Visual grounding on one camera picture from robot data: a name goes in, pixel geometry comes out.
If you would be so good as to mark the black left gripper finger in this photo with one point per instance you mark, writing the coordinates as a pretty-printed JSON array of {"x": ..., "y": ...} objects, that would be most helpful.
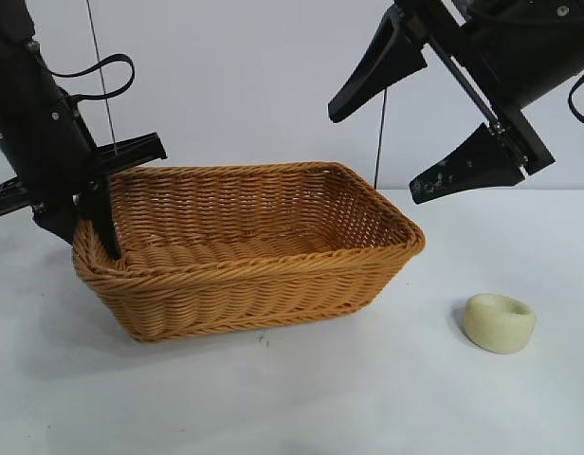
[
  {"x": 57, "y": 223},
  {"x": 102, "y": 218}
]

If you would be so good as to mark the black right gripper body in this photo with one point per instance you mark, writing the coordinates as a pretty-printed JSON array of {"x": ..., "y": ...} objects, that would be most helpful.
[{"x": 524, "y": 47}]

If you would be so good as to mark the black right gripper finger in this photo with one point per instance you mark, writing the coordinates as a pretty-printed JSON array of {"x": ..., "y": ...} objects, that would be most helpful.
[
  {"x": 472, "y": 170},
  {"x": 382, "y": 78}
]

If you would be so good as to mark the pale yellow egg yolk pastry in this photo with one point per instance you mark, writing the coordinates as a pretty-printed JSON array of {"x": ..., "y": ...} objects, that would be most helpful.
[{"x": 498, "y": 324}]

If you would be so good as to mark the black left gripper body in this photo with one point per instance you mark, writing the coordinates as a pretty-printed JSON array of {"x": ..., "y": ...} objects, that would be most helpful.
[{"x": 31, "y": 123}]

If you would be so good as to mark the woven wicker rectangular basket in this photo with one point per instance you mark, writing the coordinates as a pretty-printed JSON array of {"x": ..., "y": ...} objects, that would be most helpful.
[{"x": 254, "y": 265}]

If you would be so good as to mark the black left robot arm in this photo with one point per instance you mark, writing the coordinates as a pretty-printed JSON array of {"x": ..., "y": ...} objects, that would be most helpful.
[{"x": 7, "y": 19}]

